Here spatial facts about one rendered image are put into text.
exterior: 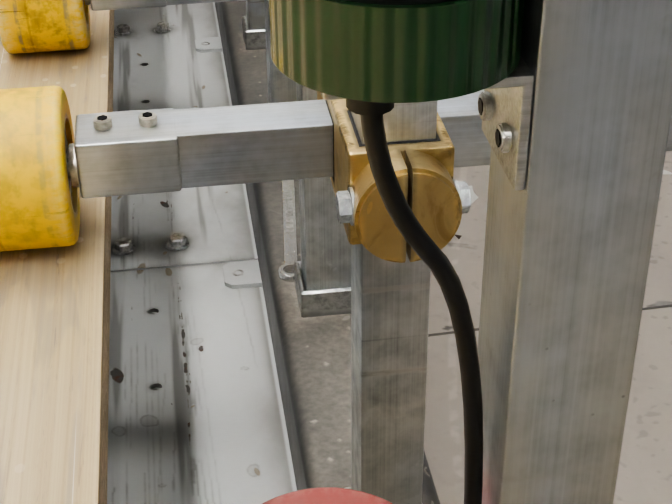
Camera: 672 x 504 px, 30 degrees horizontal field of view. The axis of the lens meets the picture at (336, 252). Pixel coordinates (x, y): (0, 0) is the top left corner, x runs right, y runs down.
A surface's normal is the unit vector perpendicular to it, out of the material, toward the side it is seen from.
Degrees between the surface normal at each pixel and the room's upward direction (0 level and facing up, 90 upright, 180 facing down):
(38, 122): 28
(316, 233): 90
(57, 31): 109
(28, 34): 115
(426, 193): 90
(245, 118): 0
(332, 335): 0
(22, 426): 0
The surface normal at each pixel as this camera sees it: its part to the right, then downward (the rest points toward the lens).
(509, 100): -0.99, 0.08
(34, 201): 0.14, 0.44
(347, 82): -0.35, 0.51
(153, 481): 0.00, -0.84
